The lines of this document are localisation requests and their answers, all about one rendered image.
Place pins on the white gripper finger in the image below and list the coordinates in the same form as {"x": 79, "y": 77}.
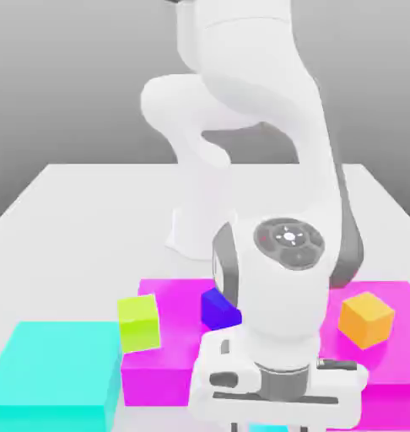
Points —
{"x": 295, "y": 428}
{"x": 241, "y": 428}

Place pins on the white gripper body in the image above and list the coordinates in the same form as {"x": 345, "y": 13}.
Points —
{"x": 225, "y": 414}

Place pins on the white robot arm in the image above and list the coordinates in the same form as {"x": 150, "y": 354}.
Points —
{"x": 259, "y": 101}

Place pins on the small blue cube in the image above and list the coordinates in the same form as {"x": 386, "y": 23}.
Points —
{"x": 218, "y": 314}

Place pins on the small yellow-green cube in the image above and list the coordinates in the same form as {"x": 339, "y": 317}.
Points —
{"x": 139, "y": 324}

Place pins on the small orange cube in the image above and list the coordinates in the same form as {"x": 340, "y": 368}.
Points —
{"x": 365, "y": 320}

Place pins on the large magenta box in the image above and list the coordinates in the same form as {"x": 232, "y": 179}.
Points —
{"x": 171, "y": 341}

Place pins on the large cyan box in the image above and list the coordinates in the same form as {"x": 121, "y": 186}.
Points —
{"x": 53, "y": 368}

